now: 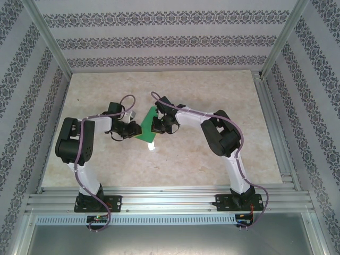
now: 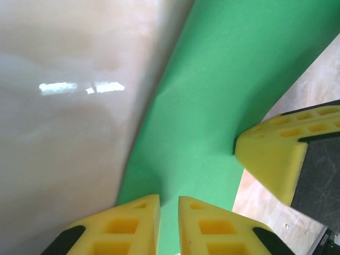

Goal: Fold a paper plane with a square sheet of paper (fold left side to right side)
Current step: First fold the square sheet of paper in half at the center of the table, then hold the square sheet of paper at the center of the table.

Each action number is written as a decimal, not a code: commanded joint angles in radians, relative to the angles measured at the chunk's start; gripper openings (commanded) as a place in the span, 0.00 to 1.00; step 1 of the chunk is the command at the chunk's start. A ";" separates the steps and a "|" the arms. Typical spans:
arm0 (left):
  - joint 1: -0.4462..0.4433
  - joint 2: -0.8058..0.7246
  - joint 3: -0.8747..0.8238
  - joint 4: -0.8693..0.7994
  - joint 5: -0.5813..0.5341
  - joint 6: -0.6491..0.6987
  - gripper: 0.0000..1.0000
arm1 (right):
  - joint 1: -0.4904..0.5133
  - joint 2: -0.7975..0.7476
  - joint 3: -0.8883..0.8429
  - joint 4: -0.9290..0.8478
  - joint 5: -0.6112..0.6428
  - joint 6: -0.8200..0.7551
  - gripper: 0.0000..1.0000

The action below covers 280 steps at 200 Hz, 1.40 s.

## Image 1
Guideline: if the green square paper sheet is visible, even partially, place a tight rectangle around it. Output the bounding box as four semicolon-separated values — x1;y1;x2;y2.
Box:
134;106;160;143

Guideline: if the grey metal sheet panel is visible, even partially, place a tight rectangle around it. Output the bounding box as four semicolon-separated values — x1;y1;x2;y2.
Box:
10;214;330;255

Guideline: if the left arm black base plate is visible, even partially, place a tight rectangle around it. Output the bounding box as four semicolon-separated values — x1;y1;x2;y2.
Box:
74;195;123;213

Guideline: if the aluminium mounting rail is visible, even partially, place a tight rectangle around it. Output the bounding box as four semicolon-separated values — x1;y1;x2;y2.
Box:
25;185;314;215

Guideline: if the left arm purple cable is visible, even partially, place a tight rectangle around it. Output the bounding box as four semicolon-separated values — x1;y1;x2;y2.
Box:
74;94;138;234

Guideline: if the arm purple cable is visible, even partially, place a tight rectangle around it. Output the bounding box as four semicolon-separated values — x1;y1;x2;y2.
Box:
150;91;269;232
74;94;138;234

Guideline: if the slotted grey cable duct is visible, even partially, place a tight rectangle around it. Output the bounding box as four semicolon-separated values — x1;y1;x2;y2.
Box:
36;214;256;226

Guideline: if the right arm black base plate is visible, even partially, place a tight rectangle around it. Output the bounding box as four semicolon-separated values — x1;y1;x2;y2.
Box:
215;193;265;213

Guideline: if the aluminium side rail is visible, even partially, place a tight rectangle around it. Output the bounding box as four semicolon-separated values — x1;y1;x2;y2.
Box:
251;70;302;192

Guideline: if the aluminium frame post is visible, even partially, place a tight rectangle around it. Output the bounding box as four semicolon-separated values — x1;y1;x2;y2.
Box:
25;0;72;77
260;0;311;78

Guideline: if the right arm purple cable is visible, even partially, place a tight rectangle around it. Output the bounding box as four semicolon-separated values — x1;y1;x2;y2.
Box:
150;91;269;232

